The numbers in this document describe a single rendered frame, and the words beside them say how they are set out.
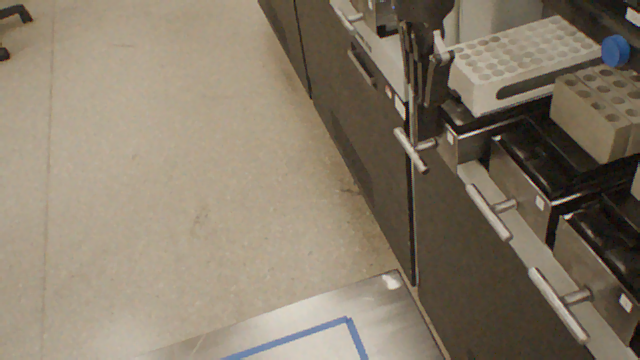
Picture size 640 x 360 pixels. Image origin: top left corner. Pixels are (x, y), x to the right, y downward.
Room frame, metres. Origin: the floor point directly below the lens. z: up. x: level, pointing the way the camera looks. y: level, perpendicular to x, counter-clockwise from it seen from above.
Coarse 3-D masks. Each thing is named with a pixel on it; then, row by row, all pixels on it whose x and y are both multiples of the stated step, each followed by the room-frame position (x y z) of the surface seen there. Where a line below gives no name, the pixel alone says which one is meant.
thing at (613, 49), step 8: (608, 40) 0.49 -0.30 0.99; (616, 40) 0.48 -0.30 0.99; (624, 40) 0.48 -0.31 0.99; (608, 48) 0.49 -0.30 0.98; (616, 48) 0.48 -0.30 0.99; (624, 48) 0.48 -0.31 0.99; (608, 56) 0.49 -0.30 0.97; (616, 56) 0.48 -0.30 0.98; (624, 56) 0.47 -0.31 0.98; (608, 64) 0.48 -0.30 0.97; (616, 64) 0.47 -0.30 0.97
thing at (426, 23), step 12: (396, 0) 0.65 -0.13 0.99; (408, 0) 0.63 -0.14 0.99; (420, 0) 0.63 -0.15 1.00; (432, 0) 0.63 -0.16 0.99; (444, 0) 0.63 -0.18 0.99; (396, 12) 0.65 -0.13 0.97; (408, 12) 0.63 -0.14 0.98; (420, 12) 0.63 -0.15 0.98; (432, 12) 0.63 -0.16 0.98; (444, 12) 0.63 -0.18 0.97; (420, 24) 0.64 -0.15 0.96; (432, 24) 0.63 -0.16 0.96; (432, 36) 0.62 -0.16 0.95; (444, 36) 0.62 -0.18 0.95; (432, 48) 0.63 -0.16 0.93
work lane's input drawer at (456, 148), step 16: (448, 96) 0.68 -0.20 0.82; (544, 96) 0.64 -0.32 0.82; (448, 112) 0.64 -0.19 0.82; (464, 112) 0.64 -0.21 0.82; (496, 112) 0.62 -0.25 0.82; (512, 112) 0.63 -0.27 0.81; (528, 112) 0.63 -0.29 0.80; (400, 128) 0.70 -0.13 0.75; (448, 128) 0.62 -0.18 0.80; (464, 128) 0.61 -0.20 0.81; (480, 128) 0.61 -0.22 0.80; (496, 128) 0.61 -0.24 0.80; (512, 128) 0.61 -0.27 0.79; (416, 144) 0.66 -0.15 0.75; (432, 144) 0.66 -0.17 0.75; (448, 144) 0.62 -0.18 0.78; (464, 144) 0.60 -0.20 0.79; (480, 144) 0.61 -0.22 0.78; (416, 160) 0.63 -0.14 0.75; (448, 160) 0.62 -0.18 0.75; (464, 160) 0.60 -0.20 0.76
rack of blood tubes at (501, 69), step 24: (528, 24) 0.74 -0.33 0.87; (552, 24) 0.74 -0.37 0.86; (456, 48) 0.72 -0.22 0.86; (480, 48) 0.71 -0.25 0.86; (504, 48) 0.71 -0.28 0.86; (528, 48) 0.69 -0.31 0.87; (552, 48) 0.69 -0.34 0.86; (576, 48) 0.67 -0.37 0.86; (600, 48) 0.66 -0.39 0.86; (456, 72) 0.68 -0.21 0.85; (480, 72) 0.66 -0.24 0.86; (504, 72) 0.64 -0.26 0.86; (528, 72) 0.64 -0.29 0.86; (552, 72) 0.70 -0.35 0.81; (480, 96) 0.63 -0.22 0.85; (504, 96) 0.67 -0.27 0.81; (528, 96) 0.64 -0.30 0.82
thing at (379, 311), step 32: (352, 288) 0.38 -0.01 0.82; (384, 288) 0.38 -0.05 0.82; (256, 320) 0.37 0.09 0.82; (288, 320) 0.36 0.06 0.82; (320, 320) 0.35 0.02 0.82; (352, 320) 0.34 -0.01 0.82; (384, 320) 0.34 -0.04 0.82; (416, 320) 0.33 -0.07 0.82; (160, 352) 0.35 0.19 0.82; (192, 352) 0.34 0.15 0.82; (224, 352) 0.34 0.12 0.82; (256, 352) 0.33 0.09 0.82; (288, 352) 0.32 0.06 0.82; (320, 352) 0.32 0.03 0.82; (352, 352) 0.31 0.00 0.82; (384, 352) 0.30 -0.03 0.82; (416, 352) 0.30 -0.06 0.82
